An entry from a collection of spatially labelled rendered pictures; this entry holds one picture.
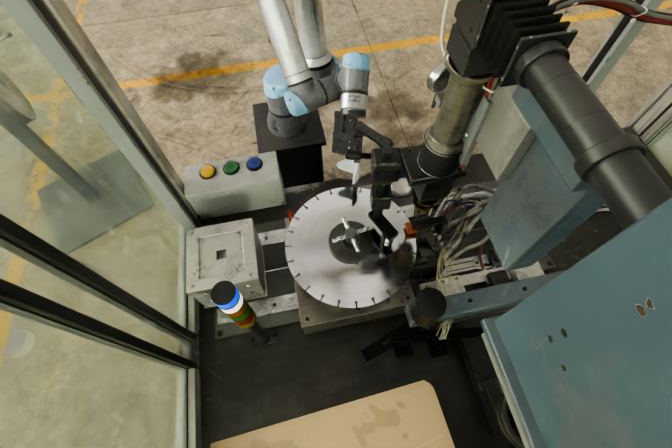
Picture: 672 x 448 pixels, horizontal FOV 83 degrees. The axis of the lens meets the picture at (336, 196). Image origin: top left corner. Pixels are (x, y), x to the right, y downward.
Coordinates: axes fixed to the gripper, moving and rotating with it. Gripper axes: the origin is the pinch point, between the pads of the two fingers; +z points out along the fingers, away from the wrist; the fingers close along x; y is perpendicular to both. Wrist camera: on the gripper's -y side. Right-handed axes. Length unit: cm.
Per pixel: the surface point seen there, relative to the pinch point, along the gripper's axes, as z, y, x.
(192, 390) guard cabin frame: 52, 37, 17
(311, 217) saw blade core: 9.1, 11.2, 7.0
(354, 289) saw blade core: 24.2, -1.1, 17.4
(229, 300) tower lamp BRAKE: 21, 21, 40
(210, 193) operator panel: 5.2, 42.5, -3.4
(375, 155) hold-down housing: -6.5, -3.3, 33.1
